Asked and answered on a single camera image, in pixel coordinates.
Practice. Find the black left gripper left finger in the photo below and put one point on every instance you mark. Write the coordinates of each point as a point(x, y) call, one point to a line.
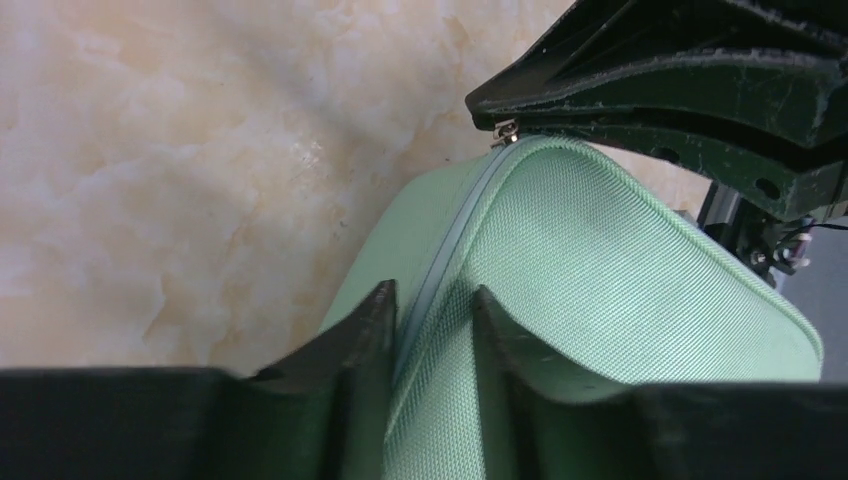
point(319, 413)

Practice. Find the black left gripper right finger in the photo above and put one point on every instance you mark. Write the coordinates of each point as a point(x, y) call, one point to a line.
point(544, 417)

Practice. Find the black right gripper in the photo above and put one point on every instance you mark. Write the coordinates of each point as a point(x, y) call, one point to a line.
point(777, 67)

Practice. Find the green plastic medicine box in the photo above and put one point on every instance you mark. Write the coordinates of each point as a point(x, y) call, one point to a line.
point(581, 255)

